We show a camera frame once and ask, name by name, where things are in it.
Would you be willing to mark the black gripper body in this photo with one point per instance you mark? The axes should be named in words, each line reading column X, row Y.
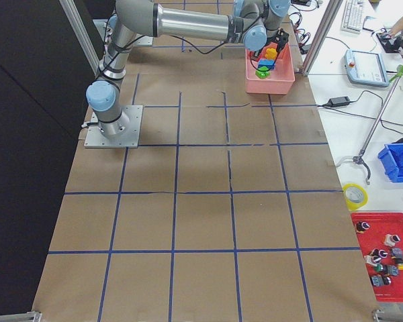
column 282, row 37

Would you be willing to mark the yellow toy block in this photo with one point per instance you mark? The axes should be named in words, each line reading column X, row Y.
column 271, row 54

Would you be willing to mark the blue toy block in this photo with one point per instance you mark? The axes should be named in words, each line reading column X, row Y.
column 266, row 64

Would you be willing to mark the green toy block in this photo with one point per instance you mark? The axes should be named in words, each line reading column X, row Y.
column 262, row 72

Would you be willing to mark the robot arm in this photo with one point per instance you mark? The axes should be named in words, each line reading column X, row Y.
column 255, row 24

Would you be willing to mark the pink plastic box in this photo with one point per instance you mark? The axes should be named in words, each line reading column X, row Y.
column 280, row 79

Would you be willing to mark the white keyboard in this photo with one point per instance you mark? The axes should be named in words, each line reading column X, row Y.
column 352, row 19

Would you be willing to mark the teach pendant tablet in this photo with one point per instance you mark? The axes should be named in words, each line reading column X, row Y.
column 365, row 68

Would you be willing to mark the black power adapter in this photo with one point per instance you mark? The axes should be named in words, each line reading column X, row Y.
column 338, row 101

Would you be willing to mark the long reach grabber tool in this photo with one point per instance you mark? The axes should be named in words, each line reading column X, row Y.
column 358, row 159

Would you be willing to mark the blue storage bin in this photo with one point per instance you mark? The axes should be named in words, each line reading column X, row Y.
column 391, row 157

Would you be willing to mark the yellow tape roll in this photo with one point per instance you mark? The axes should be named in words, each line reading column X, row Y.
column 355, row 196

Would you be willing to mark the red plastic tray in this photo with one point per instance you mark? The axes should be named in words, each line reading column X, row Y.
column 380, row 237

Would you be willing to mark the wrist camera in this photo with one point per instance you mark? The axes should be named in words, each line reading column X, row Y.
column 281, row 38

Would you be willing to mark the aluminium frame post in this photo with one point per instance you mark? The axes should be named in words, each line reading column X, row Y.
column 327, row 19

